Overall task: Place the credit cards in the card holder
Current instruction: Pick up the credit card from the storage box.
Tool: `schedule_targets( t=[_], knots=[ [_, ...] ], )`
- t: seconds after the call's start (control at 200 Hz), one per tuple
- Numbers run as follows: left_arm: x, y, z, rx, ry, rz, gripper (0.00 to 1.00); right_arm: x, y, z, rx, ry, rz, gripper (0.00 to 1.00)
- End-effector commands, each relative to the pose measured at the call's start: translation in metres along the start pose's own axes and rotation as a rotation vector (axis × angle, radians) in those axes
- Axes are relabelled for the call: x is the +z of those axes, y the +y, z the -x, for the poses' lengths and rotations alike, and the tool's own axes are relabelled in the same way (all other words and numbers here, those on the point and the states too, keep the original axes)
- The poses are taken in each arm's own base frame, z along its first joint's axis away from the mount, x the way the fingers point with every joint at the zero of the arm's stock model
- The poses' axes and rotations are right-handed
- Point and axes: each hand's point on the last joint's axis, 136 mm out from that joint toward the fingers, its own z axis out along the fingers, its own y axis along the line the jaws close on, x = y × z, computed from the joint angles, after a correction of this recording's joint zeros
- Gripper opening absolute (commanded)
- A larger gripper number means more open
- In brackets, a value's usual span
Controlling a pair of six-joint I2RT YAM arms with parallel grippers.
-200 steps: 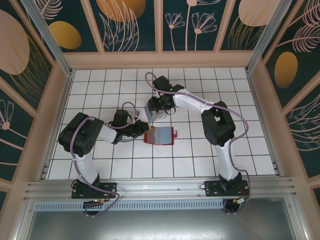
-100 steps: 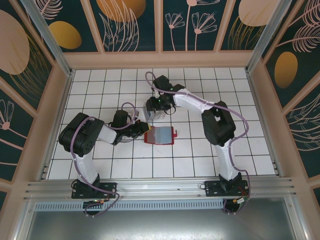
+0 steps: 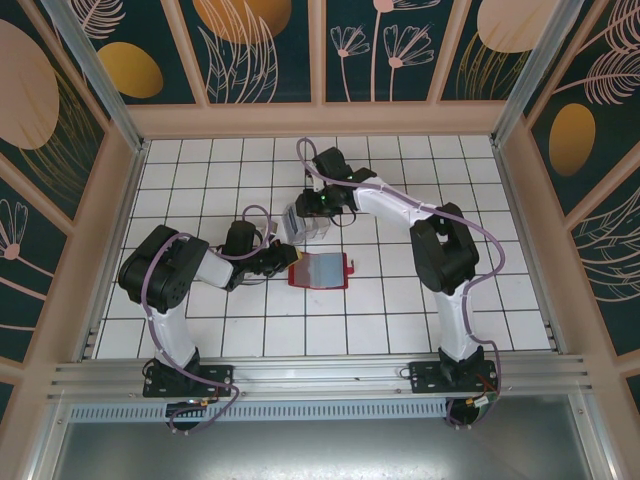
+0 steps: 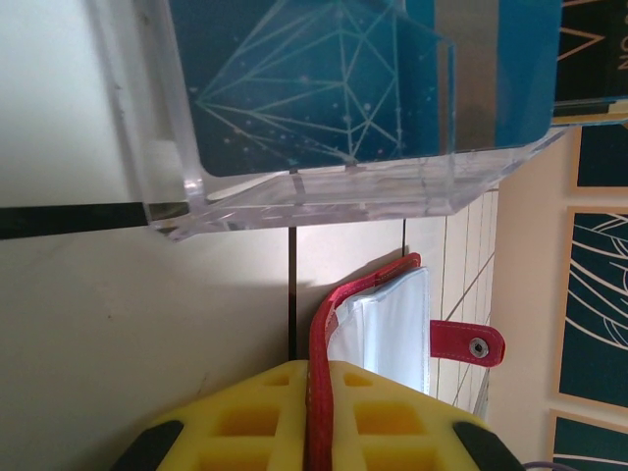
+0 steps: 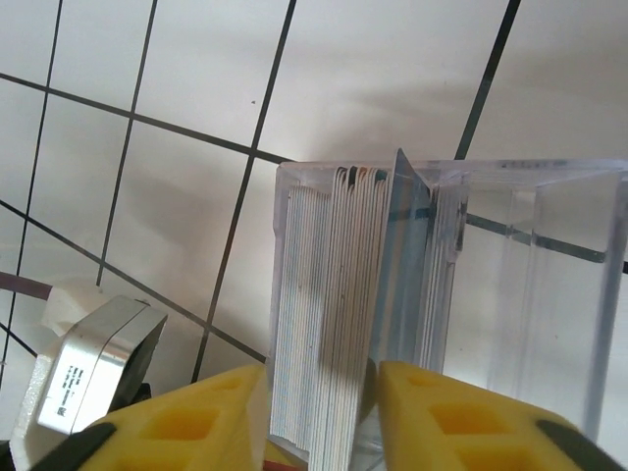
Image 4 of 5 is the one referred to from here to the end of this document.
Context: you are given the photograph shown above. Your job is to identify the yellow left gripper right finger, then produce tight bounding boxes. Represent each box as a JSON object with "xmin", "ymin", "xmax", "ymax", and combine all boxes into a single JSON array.
[{"xmin": 326, "ymin": 360, "xmax": 529, "ymax": 471}]

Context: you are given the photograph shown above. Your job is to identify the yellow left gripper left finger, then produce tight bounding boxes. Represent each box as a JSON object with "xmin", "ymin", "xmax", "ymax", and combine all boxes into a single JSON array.
[{"xmin": 110, "ymin": 360, "xmax": 310, "ymax": 471}]

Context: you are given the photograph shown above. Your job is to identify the red card holder wallet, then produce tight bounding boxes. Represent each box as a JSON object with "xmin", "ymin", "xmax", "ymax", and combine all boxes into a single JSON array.
[{"xmin": 304, "ymin": 252, "xmax": 506, "ymax": 471}]

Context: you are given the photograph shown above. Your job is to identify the clear acrylic card box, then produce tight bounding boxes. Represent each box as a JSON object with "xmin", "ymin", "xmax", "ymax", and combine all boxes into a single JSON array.
[{"xmin": 85, "ymin": 0, "xmax": 578, "ymax": 245}]

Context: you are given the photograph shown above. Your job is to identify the blue diamond print card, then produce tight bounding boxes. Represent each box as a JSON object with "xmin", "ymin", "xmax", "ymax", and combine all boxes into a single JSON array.
[{"xmin": 166, "ymin": 0, "xmax": 563, "ymax": 177}]

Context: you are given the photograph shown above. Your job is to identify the black VIP card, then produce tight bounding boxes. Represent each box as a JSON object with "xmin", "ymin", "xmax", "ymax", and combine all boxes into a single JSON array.
[{"xmin": 553, "ymin": 0, "xmax": 628, "ymax": 107}]

